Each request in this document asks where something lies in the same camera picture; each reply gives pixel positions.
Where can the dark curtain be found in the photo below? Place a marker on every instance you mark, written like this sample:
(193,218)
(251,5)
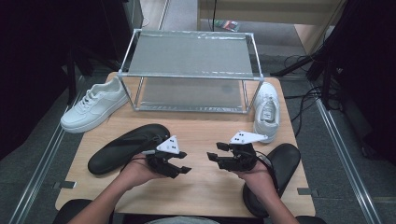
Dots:
(367,77)
(31,62)

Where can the light wooden furniture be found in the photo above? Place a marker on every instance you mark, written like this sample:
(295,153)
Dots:
(264,17)

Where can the metal shoe rack grey shelves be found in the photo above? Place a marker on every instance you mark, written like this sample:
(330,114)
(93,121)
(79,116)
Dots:
(190,53)

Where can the person's right hand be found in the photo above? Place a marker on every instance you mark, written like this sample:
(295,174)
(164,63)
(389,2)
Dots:
(260,182)

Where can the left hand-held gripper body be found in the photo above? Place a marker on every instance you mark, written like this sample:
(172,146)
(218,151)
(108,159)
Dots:
(166,146)

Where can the person's left hand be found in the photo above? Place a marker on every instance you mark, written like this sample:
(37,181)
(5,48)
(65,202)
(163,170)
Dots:
(137,174)

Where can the black slipper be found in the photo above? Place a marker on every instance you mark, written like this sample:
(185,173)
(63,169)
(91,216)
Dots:
(286,161)
(118,152)

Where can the colourful flat packet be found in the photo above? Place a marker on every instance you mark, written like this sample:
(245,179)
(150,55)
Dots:
(229,25)

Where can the person's grey clothing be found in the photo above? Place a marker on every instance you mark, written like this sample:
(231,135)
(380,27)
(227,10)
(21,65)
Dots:
(182,221)

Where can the white lace-up sneaker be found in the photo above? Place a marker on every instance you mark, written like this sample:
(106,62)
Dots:
(266,105)
(93,109)

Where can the metal floor rail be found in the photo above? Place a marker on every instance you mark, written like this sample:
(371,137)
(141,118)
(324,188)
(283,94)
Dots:
(163,18)
(348,161)
(40,174)

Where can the black metal stand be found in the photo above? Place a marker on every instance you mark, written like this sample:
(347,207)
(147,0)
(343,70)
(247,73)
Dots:
(72,77)

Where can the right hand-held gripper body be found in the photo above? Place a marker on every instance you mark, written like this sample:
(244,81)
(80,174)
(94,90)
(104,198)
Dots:
(243,157)

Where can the black tripod stand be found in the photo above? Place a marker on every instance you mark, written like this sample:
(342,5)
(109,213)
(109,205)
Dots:
(292,66)

